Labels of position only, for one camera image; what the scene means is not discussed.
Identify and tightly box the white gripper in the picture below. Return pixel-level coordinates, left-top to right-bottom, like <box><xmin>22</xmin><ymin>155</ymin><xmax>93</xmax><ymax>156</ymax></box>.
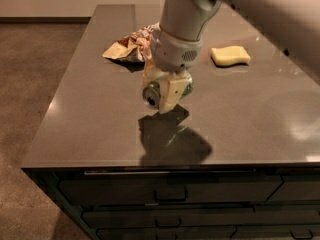
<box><xmin>142</xmin><ymin>24</ymin><xmax>202</xmax><ymax>114</ymax></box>

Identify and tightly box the yellow sponge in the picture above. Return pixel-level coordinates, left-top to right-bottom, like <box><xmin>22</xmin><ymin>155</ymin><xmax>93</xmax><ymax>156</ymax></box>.
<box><xmin>211</xmin><ymin>46</ymin><xmax>251</xmax><ymax>67</ymax></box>

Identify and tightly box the green soda can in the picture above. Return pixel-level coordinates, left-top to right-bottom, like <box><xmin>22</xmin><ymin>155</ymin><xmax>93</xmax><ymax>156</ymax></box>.
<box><xmin>142</xmin><ymin>70</ymin><xmax>193</xmax><ymax>111</ymax></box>

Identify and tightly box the dark drawer cabinet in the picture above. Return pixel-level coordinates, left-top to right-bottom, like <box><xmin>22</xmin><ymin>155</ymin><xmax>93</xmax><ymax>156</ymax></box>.
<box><xmin>25</xmin><ymin>167</ymin><xmax>320</xmax><ymax>240</ymax></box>

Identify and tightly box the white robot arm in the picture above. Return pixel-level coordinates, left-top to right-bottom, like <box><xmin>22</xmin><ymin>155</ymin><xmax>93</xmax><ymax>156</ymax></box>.
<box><xmin>142</xmin><ymin>0</ymin><xmax>320</xmax><ymax>113</ymax></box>

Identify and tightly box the crumpled brown chip bag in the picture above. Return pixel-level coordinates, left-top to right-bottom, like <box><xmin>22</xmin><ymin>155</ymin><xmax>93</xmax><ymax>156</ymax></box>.
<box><xmin>102</xmin><ymin>24</ymin><xmax>157</xmax><ymax>63</ymax></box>

